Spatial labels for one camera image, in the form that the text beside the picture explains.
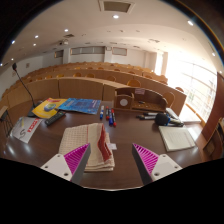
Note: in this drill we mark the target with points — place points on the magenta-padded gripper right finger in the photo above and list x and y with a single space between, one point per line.
155 165

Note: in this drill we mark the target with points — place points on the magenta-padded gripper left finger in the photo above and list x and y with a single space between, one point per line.
66 165

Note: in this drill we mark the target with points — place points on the beige waffle towel red stripes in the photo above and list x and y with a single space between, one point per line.
80 140

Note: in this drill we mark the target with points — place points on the white closed book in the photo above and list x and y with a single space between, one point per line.
176 138

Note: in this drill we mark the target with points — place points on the black handheld microphone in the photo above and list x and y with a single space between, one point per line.
163 119

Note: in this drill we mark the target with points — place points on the black remote control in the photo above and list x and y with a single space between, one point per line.
55 118

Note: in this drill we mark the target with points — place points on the black marker pen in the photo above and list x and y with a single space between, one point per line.
145 117
148 114

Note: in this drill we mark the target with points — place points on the white poster red print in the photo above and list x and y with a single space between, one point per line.
25 130

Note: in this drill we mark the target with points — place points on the yellow booklet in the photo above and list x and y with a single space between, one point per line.
48 107

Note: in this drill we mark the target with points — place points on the blue booklet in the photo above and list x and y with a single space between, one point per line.
80 105

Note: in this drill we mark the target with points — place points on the red marker pen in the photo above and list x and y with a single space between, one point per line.
107 113
114 118

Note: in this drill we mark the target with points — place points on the black gooseneck desk microphone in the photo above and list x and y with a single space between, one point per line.
33 111

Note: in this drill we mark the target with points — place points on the blue white marker pen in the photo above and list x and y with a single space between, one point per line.
101 112

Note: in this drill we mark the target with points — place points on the wooden shelf unit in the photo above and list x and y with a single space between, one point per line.
213 140

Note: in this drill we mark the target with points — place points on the wooden desk organizer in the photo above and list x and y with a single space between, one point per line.
146 100

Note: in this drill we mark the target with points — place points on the rows of wooden auditorium seats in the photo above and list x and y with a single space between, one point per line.
80 88

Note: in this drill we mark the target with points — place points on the wooden stool black legs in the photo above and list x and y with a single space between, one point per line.
5 115

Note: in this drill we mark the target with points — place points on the ceiling projector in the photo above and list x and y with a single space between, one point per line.
64 42

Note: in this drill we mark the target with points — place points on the recessed ceiling lights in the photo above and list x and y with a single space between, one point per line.
115 16

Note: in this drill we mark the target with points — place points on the square ceiling air vent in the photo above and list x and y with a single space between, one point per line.
116 6

